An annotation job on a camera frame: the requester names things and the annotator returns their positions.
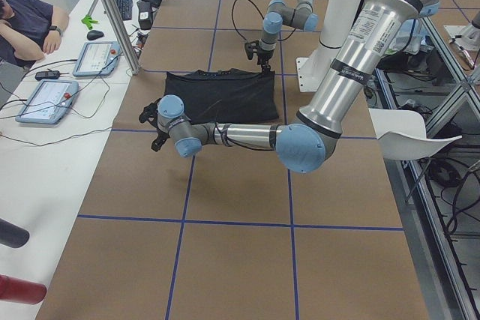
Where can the red bottle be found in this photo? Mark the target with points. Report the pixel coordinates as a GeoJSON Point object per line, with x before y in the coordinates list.
{"type": "Point", "coordinates": [21, 291]}

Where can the seated person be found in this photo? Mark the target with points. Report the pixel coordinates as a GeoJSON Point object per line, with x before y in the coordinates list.
{"type": "Point", "coordinates": [30, 30]}

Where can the far teach pendant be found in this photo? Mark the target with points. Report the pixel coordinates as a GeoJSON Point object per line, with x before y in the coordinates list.
{"type": "Point", "coordinates": [97, 58]}

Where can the black bottle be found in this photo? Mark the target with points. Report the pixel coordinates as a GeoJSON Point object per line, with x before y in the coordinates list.
{"type": "Point", "coordinates": [13, 236]}

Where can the black computer mouse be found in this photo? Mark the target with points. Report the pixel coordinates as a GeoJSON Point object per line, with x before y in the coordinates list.
{"type": "Point", "coordinates": [94, 35]}

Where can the black graphic t-shirt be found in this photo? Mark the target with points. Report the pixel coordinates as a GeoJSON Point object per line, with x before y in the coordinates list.
{"type": "Point", "coordinates": [230, 96]}

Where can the white plastic chair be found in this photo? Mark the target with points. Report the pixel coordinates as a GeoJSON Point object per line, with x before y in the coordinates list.
{"type": "Point", "coordinates": [402, 135]}

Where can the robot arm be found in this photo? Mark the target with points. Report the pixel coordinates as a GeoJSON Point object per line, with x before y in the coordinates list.
{"type": "Point", "coordinates": [354, 37]}
{"type": "Point", "coordinates": [297, 14]}

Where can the black keyboard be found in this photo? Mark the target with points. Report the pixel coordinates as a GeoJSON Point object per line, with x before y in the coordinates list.
{"type": "Point", "coordinates": [125, 8]}

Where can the black power adapter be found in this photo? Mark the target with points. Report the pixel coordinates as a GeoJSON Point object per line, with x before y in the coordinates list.
{"type": "Point", "coordinates": [48, 74]}

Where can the aluminium frame post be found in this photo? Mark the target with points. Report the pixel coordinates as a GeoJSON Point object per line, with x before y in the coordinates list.
{"type": "Point", "coordinates": [121, 35]}

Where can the teach pendant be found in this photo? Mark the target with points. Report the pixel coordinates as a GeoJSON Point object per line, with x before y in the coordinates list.
{"type": "Point", "coordinates": [97, 58]}
{"type": "Point", "coordinates": [49, 102]}

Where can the near teach pendant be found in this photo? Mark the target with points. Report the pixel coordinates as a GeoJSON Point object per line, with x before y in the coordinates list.
{"type": "Point", "coordinates": [49, 102]}

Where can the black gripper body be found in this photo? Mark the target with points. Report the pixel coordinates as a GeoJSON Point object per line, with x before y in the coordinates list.
{"type": "Point", "coordinates": [160, 135]}
{"type": "Point", "coordinates": [263, 55]}

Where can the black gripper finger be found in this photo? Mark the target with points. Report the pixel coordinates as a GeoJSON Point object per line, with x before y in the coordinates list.
{"type": "Point", "coordinates": [265, 68]}
{"type": "Point", "coordinates": [157, 144]}

